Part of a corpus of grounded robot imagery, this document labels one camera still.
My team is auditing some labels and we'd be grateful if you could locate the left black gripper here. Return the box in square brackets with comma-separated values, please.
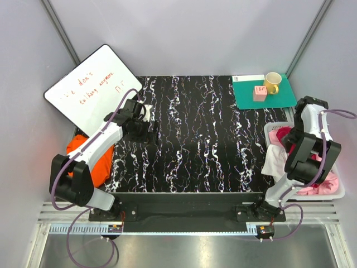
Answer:
[127, 118, 160, 146]

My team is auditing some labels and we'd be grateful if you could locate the magenta t shirt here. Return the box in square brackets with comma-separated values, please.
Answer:
[274, 127, 292, 147]

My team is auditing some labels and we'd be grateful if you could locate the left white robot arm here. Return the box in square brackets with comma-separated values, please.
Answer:
[49, 99, 159, 221]

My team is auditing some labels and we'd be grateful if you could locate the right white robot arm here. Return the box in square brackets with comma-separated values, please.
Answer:
[252, 96, 341, 222]

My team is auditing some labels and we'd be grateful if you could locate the white board with red writing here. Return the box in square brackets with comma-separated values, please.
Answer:
[44, 44, 142, 136]

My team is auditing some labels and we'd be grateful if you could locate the orange folded t shirt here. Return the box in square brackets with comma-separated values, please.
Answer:
[66, 135, 114, 188]

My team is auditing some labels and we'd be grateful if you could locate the green cutting mat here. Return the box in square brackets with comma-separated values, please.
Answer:
[231, 73, 297, 110]

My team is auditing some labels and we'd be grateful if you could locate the pink cube block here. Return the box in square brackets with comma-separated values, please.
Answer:
[253, 85, 268, 102]

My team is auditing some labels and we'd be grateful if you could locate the white t shirt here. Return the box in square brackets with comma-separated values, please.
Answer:
[261, 145, 288, 183]

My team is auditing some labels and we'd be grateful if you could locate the yellow mug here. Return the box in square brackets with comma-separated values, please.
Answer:
[263, 72, 282, 94]

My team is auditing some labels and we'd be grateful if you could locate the pink t shirt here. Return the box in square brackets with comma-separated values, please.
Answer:
[268, 129, 339, 195]

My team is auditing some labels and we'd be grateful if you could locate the white plastic laundry basket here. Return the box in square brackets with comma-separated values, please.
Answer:
[261, 122, 345, 201]

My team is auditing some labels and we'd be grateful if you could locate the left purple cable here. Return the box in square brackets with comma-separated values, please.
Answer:
[51, 88, 143, 268]

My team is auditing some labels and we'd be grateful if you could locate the purple cable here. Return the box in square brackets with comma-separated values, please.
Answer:
[51, 88, 143, 268]
[259, 109, 357, 242]

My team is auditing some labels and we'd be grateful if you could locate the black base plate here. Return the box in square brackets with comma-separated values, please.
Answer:
[88, 192, 287, 223]

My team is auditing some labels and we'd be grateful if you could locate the aluminium rail frame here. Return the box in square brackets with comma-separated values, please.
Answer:
[27, 203, 356, 267]

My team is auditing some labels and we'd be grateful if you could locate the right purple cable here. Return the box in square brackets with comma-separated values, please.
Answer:
[259, 109, 357, 242]

